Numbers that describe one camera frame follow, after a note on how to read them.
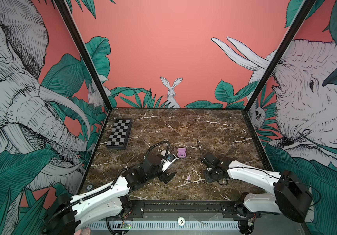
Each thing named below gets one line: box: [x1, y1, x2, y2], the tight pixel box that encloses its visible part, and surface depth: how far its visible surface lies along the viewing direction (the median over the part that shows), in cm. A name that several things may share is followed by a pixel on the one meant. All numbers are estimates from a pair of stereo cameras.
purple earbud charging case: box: [176, 147, 187, 159], surface depth 95 cm
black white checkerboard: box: [105, 118, 133, 150], surface depth 103 cm
